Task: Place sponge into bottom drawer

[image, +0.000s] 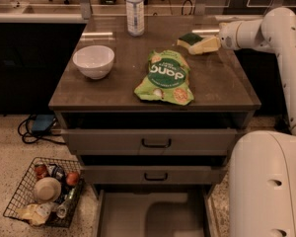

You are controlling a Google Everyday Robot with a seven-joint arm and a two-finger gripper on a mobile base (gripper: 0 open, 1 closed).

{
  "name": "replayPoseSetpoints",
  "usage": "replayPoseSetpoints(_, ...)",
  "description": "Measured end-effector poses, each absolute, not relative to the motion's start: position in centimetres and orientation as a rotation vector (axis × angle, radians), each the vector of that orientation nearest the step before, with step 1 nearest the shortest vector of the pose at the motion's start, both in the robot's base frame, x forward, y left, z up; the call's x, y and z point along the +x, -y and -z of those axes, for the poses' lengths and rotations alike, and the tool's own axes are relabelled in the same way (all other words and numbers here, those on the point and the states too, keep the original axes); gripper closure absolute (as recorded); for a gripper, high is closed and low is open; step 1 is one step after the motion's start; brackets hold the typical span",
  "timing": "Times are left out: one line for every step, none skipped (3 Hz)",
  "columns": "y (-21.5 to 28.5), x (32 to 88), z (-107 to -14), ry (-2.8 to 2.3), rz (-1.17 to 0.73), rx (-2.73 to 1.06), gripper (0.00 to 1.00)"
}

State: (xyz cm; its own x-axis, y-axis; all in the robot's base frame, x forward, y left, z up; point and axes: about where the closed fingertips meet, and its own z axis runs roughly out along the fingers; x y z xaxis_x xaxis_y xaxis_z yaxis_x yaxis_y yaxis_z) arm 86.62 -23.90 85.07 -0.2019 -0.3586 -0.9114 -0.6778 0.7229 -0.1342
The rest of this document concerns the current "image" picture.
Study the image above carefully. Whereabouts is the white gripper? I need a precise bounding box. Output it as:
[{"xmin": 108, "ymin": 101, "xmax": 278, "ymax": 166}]
[{"xmin": 188, "ymin": 21, "xmax": 242, "ymax": 55}]

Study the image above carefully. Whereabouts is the yellow crumpled bag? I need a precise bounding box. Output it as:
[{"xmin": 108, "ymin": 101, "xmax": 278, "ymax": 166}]
[{"xmin": 16, "ymin": 203, "xmax": 51, "ymax": 226}]

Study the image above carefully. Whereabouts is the green snack bag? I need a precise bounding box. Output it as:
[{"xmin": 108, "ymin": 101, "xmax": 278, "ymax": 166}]
[{"xmin": 134, "ymin": 50, "xmax": 194, "ymax": 106}]

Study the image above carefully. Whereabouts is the middle drawer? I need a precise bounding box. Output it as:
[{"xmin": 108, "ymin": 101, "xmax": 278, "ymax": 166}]
[{"xmin": 82, "ymin": 166, "xmax": 227, "ymax": 185}]

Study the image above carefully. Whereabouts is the beige round lid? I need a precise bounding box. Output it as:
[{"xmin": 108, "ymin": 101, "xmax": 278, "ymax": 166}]
[{"xmin": 34, "ymin": 177, "xmax": 61, "ymax": 203}]

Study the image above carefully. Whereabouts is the white ceramic bowl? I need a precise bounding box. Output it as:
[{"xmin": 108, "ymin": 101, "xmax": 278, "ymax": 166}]
[{"xmin": 72, "ymin": 45, "xmax": 114, "ymax": 80}]

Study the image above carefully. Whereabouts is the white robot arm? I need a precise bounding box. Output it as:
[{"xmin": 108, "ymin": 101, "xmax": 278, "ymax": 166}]
[{"xmin": 215, "ymin": 7, "xmax": 296, "ymax": 237}]

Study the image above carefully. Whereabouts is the top drawer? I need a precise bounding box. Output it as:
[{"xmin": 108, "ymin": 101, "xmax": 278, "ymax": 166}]
[{"xmin": 62, "ymin": 128, "xmax": 242, "ymax": 156}]

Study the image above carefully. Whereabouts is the glass bottle in basket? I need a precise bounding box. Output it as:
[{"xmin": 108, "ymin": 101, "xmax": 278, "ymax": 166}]
[{"xmin": 56, "ymin": 189, "xmax": 75, "ymax": 219}]

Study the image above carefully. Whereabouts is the green and yellow sponge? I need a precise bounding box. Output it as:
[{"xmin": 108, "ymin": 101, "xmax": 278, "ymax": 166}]
[{"xmin": 177, "ymin": 33, "xmax": 202, "ymax": 49}]

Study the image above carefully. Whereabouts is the drawer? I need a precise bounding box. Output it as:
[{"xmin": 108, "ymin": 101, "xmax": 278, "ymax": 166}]
[
  {"xmin": 62, "ymin": 128, "xmax": 242, "ymax": 156},
  {"xmin": 82, "ymin": 166, "xmax": 227, "ymax": 185},
  {"xmin": 92, "ymin": 190, "xmax": 219, "ymax": 237}
]

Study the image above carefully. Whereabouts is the grey drawer cabinet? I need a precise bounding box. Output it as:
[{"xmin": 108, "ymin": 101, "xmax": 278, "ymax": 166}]
[{"xmin": 49, "ymin": 17, "xmax": 259, "ymax": 237}]

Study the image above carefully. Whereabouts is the red can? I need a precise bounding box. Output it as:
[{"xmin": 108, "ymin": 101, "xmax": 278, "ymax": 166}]
[{"xmin": 35, "ymin": 162, "xmax": 49, "ymax": 180}]

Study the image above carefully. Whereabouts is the black wire basket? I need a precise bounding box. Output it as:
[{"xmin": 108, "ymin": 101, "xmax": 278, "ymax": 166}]
[{"xmin": 3, "ymin": 157, "xmax": 84, "ymax": 228}]

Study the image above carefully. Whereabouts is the blue power box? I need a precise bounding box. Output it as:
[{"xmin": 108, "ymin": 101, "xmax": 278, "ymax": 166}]
[{"xmin": 31, "ymin": 115, "xmax": 55, "ymax": 134}]

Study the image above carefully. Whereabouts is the red apple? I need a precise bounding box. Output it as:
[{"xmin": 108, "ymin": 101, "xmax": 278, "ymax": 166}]
[{"xmin": 66, "ymin": 172, "xmax": 80, "ymax": 187}]

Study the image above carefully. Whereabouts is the bottom drawer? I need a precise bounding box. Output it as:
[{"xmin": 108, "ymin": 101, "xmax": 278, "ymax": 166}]
[{"xmin": 92, "ymin": 190, "xmax": 219, "ymax": 237}]

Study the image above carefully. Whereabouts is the black cable bundle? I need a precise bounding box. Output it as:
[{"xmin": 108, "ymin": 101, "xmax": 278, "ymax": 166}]
[{"xmin": 17, "ymin": 114, "xmax": 67, "ymax": 146}]

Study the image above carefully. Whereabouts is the clear plastic water bottle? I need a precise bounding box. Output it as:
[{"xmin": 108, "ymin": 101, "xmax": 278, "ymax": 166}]
[{"xmin": 125, "ymin": 0, "xmax": 145, "ymax": 37}]

